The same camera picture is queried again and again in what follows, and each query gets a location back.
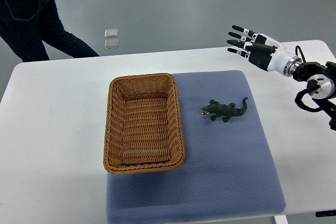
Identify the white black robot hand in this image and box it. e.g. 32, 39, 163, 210
227, 25, 301, 76

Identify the dark green toy crocodile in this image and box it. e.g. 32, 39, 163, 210
202, 97, 248, 123

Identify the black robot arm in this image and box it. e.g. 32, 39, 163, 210
227, 25, 335, 130

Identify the brown wicker basket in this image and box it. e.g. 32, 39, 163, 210
103, 73, 185, 175

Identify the blue textured mat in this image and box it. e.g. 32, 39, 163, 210
107, 70, 286, 223

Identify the clear floor plate lower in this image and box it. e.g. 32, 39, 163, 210
104, 38, 119, 49

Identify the clear floor plate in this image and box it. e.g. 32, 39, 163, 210
104, 28, 118, 38
104, 38, 119, 49

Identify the clear floor plate upper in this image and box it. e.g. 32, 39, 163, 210
104, 28, 118, 38

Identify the person in dark jeans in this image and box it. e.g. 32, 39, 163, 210
1, 0, 98, 62

